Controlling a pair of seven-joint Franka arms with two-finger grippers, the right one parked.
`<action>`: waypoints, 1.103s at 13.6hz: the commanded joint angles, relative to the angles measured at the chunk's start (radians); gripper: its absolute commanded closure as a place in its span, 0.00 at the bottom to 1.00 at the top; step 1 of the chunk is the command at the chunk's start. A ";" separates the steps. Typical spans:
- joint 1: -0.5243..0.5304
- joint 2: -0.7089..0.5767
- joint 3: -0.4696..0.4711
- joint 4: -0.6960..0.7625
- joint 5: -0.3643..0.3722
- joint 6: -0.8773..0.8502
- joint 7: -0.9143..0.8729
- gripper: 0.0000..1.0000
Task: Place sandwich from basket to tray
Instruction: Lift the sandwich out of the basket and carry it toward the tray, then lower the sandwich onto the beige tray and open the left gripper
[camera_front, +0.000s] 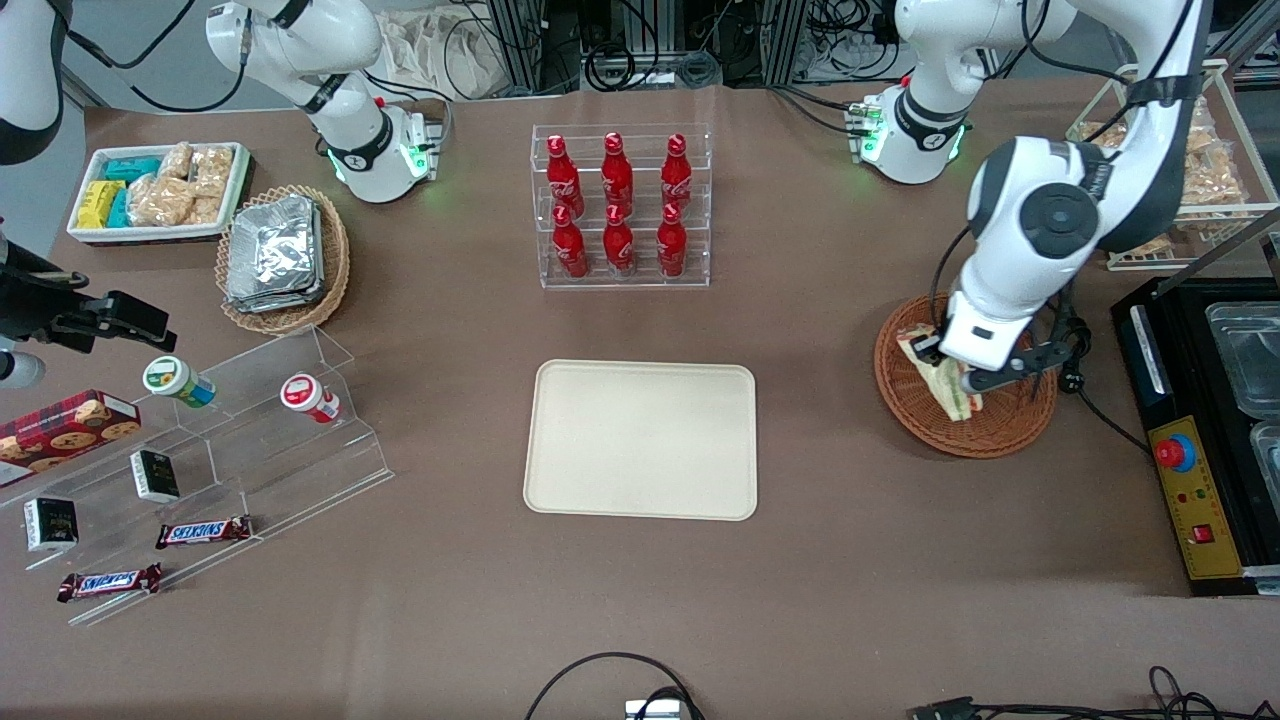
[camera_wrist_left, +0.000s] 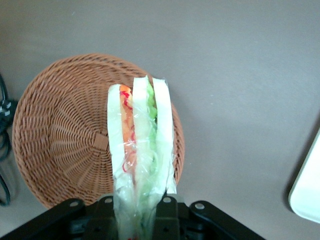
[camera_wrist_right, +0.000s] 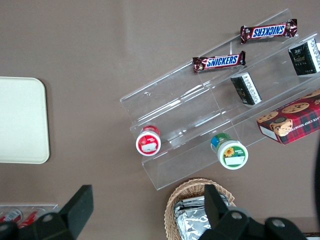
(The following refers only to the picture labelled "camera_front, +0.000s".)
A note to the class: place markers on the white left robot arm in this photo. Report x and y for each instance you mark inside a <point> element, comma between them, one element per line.
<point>1040,215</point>

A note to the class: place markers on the clear acrylic stepped shelf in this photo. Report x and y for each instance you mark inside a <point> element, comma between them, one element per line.
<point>290,470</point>

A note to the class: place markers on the brown snickers bar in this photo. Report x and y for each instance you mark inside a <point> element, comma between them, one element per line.
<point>203,532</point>
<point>110,583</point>

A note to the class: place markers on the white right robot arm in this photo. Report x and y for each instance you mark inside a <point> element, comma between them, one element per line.
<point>340,110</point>

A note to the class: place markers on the green lid yogurt cup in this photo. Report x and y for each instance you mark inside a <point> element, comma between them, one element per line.
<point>170,378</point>

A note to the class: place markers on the small clear plastic container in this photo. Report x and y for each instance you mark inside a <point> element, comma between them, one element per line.
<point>1268,455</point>

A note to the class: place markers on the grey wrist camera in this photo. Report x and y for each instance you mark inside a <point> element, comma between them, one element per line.
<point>20,369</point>
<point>1015,368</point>

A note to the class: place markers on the large clear plastic container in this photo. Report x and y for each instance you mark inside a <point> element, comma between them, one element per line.
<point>1250,360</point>

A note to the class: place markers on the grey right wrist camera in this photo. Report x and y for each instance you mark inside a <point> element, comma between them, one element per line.
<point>20,369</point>

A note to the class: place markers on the cream plastic tray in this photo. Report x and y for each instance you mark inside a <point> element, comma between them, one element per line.
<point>640,440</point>

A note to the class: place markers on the silver foil container stack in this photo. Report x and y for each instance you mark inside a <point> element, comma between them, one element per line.
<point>275,255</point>

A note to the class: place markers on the clear bagged rice cracker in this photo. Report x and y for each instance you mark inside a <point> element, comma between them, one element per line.
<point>213,170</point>
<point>160,200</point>
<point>176,160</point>
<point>205,210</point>

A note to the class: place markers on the small teal snack pack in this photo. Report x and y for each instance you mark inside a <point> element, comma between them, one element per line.
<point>119,210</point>

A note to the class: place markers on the small silver device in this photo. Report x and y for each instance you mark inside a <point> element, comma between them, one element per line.
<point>655,710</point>

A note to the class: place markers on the aluminium frame post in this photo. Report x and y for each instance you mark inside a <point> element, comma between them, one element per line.
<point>785,40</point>
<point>518,45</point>

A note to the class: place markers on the red plaid cookie box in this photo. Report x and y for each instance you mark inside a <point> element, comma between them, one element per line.
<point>65,430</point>

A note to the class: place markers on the red emergency stop button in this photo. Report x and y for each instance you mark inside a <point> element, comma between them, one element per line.
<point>1176,453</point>

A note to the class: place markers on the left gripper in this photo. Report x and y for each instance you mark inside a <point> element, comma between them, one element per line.
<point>926,349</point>

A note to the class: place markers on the small black white box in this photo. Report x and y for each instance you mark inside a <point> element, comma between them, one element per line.
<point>155,476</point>
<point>50,524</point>

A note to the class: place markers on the clear acrylic bottle rack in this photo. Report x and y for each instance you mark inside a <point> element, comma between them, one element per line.
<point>700,270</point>

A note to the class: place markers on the light oval wicker basket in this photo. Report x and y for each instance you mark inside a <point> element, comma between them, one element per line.
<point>335,270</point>

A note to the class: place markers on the red cola bottle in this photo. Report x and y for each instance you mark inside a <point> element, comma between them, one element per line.
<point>570,250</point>
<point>671,248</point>
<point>619,248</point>
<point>562,175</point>
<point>677,175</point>
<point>617,172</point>

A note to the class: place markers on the white cloth bag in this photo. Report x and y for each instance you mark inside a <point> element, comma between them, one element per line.
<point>440,55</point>

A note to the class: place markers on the red lid yogurt cup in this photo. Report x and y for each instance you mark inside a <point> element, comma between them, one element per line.
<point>302,393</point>

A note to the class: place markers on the black yellow sealing machine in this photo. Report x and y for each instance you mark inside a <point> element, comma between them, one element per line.
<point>1200,400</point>

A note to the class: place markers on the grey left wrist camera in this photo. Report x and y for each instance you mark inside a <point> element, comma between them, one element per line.
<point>1015,368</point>

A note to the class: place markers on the large teal snack pack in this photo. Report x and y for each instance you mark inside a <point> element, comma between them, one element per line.
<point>132,168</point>

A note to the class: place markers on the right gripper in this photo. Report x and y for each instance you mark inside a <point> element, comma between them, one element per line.
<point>33,306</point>

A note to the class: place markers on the white rectangular snack tray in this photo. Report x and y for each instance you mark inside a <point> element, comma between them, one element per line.
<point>150,235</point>

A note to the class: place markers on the brown round wicker basket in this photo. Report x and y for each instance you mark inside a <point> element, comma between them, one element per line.
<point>1000,430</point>

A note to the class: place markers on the bagged bread pack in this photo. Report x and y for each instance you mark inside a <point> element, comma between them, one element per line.
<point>1212,172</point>
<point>1105,130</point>
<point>1204,112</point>

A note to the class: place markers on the triangular sandwich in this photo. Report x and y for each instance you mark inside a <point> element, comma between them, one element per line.
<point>950,395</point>

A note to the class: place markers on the yellow snack pack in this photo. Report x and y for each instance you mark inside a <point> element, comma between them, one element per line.
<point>98,203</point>

